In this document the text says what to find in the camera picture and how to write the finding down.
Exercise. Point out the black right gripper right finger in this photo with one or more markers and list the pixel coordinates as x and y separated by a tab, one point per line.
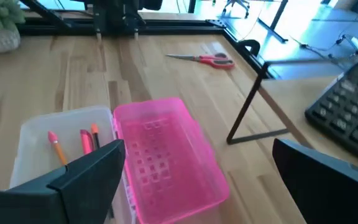
331	189

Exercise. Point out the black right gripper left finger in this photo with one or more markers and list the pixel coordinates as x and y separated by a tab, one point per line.
73	193

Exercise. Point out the orange pencil pink eraser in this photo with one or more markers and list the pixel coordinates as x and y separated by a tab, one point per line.
56	146

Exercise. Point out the pink highlighter pen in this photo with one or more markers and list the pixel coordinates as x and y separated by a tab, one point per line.
86	141

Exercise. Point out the brown pencil orange eraser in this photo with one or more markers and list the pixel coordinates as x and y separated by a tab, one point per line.
95	133

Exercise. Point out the clear pencil box pink lid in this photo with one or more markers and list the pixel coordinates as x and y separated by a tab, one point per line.
166	161

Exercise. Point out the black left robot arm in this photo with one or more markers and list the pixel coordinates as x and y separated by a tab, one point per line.
117	15

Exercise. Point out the black desk calculator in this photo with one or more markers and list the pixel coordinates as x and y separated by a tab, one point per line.
350	109

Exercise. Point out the raised wooden shelf black legs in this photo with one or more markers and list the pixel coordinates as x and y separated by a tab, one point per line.
291	96

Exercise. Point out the black clamp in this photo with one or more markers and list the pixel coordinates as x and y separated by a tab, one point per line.
250	46

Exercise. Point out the black table legs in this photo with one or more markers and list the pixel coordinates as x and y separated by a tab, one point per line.
275	21

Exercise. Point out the office chair base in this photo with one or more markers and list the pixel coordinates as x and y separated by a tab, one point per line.
236	6

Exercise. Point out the black aluminium frame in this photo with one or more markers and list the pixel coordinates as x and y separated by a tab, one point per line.
172	30

